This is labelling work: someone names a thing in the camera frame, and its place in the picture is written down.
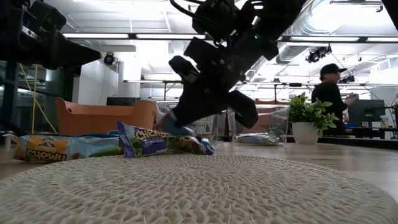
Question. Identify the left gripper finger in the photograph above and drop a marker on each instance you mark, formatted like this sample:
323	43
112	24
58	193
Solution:
73	56

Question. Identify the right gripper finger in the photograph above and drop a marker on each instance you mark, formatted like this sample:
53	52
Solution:
211	104
188	102

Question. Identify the blue Chewy granola bar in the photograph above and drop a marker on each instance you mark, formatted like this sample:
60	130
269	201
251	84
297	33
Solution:
149	143

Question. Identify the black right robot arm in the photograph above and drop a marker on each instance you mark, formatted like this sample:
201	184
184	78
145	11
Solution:
273	18

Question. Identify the clear plastic bin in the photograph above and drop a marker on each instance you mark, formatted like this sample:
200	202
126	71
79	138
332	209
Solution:
280	124
217	130

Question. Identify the ceiling light strip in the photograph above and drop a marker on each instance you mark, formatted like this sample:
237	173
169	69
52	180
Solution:
382	39
323	39
171	36
93	35

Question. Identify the black ceiling spotlight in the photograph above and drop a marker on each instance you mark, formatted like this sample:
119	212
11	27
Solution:
317	55
109	58

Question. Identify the black computer monitor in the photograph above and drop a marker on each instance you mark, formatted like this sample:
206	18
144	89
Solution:
122	101
367	112

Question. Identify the orange plastic bin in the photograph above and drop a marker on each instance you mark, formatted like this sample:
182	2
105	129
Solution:
93	119

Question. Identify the round woven beige placemat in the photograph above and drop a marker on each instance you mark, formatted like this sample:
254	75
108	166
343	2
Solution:
199	193

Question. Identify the green plant in white pot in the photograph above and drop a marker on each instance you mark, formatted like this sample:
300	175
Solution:
306	132

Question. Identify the person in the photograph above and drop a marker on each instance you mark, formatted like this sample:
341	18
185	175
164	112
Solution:
328	96

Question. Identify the dark background table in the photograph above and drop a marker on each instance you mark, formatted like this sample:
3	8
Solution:
370	130

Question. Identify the silver ventilation duct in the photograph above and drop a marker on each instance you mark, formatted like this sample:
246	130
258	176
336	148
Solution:
311	18

